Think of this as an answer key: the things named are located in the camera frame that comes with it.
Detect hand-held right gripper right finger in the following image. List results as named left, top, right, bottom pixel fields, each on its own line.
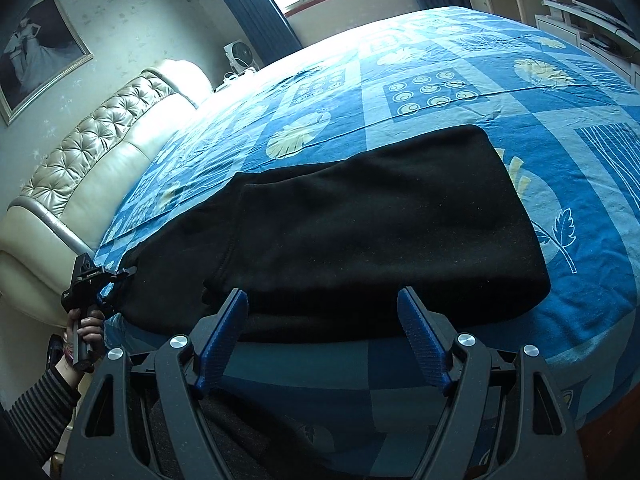
left=396, top=286, right=587, bottom=480

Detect person's left forearm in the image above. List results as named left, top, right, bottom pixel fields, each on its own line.
left=7, top=350, right=83, bottom=453

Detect framed wall picture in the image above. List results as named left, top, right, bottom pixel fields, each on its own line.
left=0, top=0, right=95, bottom=127

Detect blue patterned bed sheet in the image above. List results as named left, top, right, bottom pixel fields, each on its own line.
left=95, top=6, right=640, bottom=466

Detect white nightstand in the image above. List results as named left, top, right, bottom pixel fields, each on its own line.
left=215, top=71, right=261, bottom=91

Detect person's left hand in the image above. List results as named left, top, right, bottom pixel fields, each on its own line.
left=65, top=309, right=107, bottom=361

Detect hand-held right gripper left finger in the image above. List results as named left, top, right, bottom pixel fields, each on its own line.
left=62, top=287, right=251, bottom=480

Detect white television stand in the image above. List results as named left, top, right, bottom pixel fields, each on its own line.
left=535, top=0, right=640, bottom=76

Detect cream tufted headboard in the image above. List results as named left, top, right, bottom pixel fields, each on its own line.
left=0, top=58, right=213, bottom=331

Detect black pants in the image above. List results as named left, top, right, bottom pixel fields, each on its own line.
left=115, top=124, right=552, bottom=345

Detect white fan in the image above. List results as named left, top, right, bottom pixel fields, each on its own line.
left=223, top=40, right=263, bottom=73

